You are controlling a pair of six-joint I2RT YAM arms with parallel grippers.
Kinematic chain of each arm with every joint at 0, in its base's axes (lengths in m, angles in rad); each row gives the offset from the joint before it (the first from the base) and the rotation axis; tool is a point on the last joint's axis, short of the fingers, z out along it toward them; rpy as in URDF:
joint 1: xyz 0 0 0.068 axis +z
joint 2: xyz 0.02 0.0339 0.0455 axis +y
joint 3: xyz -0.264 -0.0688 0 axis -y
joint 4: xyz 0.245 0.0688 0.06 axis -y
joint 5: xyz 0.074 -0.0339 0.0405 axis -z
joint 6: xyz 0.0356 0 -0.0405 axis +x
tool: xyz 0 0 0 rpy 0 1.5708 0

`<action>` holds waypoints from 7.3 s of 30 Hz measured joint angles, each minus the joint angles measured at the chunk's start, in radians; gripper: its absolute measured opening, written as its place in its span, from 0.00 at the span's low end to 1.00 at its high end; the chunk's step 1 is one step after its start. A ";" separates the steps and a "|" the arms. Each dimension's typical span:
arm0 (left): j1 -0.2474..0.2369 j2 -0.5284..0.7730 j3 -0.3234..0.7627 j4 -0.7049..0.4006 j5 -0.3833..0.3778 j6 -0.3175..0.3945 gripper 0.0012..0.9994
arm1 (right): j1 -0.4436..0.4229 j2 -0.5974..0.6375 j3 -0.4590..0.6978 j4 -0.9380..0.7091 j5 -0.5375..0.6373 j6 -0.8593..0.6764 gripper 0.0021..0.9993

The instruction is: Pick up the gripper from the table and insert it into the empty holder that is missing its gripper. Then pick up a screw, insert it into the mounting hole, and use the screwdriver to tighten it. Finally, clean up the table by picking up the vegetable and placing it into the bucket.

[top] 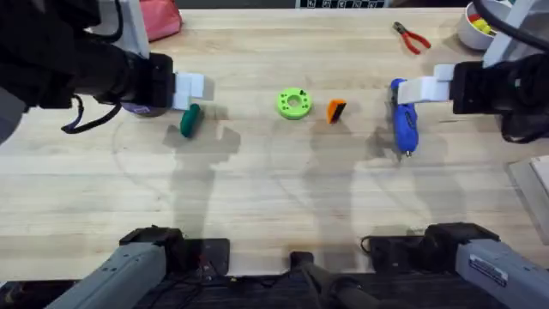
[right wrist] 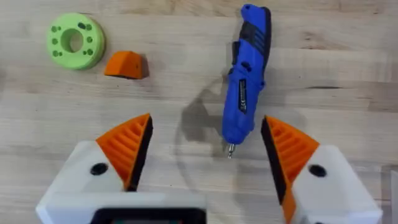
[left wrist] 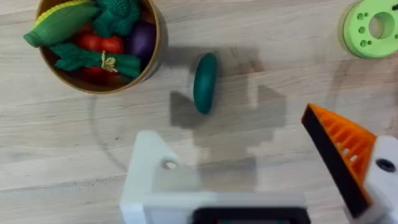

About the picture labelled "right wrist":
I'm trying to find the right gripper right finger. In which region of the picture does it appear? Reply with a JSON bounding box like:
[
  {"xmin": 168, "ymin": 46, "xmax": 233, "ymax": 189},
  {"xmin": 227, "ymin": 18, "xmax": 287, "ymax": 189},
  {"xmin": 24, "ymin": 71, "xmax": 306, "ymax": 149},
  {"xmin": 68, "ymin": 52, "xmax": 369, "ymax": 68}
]
[{"xmin": 260, "ymin": 115, "xmax": 384, "ymax": 224}]

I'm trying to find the orange ribbed wedge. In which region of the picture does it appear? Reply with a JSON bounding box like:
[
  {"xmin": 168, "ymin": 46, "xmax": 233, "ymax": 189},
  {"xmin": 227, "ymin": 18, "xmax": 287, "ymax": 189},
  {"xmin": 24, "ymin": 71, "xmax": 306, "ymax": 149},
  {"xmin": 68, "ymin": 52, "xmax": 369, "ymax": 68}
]
[{"xmin": 103, "ymin": 50, "xmax": 150, "ymax": 80}]

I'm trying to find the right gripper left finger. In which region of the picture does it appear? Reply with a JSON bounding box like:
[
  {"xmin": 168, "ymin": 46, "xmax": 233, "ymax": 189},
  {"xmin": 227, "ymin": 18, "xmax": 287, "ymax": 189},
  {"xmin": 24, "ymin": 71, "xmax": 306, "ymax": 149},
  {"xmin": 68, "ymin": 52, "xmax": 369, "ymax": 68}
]
[{"xmin": 44, "ymin": 113, "xmax": 154, "ymax": 198}]

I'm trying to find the blue electric screwdriver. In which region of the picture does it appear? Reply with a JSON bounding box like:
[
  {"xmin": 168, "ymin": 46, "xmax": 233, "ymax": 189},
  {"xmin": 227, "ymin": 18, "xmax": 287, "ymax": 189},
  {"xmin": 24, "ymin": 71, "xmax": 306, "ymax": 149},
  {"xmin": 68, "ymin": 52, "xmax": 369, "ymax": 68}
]
[{"xmin": 221, "ymin": 3, "xmax": 272, "ymax": 159}]

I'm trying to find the green disc with holes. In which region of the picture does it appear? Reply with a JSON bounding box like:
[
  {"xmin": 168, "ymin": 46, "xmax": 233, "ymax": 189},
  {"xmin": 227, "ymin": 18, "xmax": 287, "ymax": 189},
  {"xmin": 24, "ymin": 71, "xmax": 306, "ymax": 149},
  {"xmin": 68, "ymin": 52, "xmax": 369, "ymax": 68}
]
[{"xmin": 46, "ymin": 12, "xmax": 106, "ymax": 71}]

